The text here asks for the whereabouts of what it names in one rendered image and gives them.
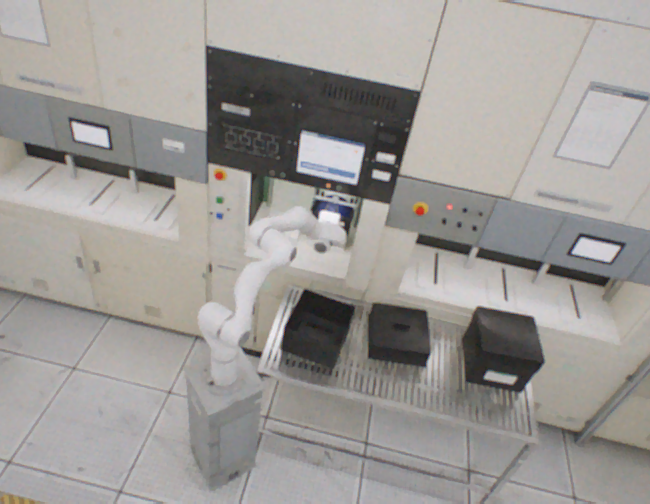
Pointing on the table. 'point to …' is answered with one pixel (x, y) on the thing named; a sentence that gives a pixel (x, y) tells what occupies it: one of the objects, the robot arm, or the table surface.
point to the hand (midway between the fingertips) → (332, 209)
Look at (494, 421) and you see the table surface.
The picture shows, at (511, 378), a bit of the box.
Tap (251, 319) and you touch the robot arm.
